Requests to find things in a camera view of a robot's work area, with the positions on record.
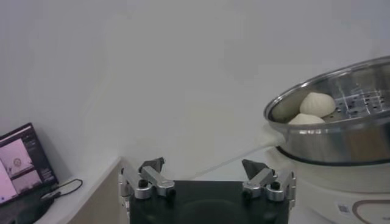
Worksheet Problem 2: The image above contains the white steamed baozi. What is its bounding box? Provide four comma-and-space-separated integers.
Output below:
299, 92, 336, 119
288, 113, 326, 125

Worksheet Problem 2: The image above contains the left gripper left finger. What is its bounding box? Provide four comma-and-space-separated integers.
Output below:
120, 156, 177, 200

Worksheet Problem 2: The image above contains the white side table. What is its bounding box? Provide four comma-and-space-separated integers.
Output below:
0, 155, 130, 224

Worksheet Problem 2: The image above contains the stainless steel steamer basket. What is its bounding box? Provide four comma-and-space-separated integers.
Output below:
263, 55, 390, 167

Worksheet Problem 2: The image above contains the black open laptop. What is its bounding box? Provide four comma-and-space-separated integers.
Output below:
0, 122, 59, 224

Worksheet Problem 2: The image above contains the black looped cable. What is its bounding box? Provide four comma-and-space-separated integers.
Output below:
41, 178, 83, 200

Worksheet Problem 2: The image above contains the cream electric cooker pot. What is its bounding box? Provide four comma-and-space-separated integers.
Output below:
252, 123, 390, 224

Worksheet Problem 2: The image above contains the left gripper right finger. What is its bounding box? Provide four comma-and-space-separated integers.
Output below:
241, 158, 297, 202

